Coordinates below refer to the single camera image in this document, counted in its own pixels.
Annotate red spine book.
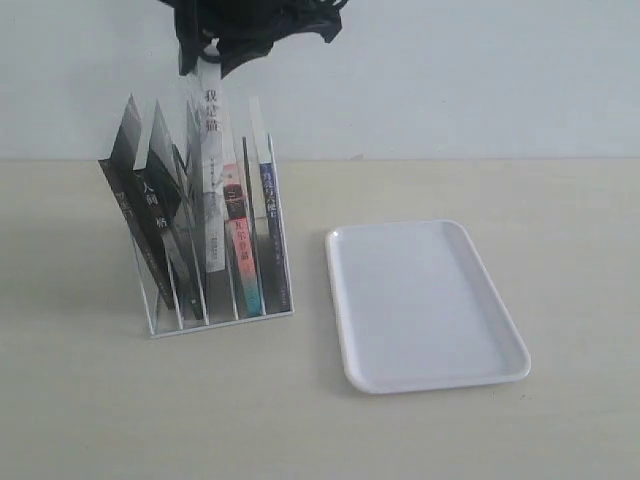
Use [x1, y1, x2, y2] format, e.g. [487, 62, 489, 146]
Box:
[223, 164, 262, 317]

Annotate black book white title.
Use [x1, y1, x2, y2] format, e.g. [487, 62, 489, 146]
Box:
[133, 101, 204, 320]

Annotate blue spine book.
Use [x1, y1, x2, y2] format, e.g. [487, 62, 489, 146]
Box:
[249, 96, 292, 313]

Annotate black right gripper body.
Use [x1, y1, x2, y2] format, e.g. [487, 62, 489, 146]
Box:
[172, 0, 345, 76]

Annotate grey cat title book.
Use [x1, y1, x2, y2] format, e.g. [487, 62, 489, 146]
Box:
[189, 59, 226, 273]

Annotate dark brown book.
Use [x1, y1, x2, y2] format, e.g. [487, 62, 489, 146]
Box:
[98, 95, 175, 310]

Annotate white rectangular tray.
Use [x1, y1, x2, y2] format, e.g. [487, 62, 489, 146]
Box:
[325, 219, 531, 395]

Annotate white wire book rack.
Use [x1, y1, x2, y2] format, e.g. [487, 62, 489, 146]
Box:
[134, 146, 294, 338]

